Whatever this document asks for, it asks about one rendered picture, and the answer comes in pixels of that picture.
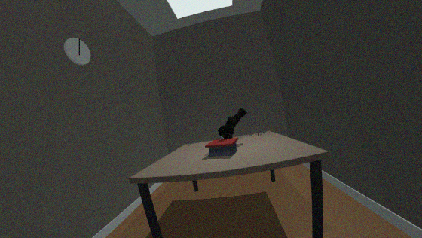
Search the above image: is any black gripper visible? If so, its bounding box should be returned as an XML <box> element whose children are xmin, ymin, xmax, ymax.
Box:
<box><xmin>220</xmin><ymin>125</ymin><xmax>233</xmax><ymax>139</ymax></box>

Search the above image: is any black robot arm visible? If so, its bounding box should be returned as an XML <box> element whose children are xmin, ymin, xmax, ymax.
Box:
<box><xmin>218</xmin><ymin>108</ymin><xmax>246</xmax><ymax>138</ymax></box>

